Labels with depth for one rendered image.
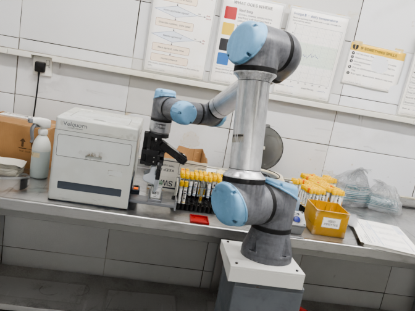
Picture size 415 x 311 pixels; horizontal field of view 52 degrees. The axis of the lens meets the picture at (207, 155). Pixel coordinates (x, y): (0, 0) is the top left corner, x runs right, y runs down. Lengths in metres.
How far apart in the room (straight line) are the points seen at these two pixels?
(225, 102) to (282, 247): 0.49
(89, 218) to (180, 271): 0.94
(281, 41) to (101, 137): 0.70
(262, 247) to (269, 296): 0.13
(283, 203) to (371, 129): 1.23
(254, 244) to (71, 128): 0.72
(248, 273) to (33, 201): 0.78
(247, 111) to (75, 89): 1.21
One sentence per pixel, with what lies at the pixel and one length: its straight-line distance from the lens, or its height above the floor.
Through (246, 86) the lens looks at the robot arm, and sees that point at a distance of 1.13.
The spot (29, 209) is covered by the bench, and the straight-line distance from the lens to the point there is 1.59.
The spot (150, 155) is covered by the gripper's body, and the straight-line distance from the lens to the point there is 1.51.
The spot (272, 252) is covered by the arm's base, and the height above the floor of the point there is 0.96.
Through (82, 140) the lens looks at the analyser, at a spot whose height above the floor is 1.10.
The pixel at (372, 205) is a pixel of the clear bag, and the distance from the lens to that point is 2.27.
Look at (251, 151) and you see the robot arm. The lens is 1.12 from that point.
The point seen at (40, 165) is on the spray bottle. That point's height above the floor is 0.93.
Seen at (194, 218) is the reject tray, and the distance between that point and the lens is 1.58.
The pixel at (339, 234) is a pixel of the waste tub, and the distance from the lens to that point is 1.74.
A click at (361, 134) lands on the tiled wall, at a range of 2.34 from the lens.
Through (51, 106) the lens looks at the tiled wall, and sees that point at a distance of 2.20.
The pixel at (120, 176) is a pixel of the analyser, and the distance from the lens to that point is 1.53.
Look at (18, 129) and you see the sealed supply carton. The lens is 1.93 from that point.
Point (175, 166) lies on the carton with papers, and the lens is 1.82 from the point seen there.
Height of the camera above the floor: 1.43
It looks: 12 degrees down
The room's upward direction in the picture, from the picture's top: 10 degrees clockwise
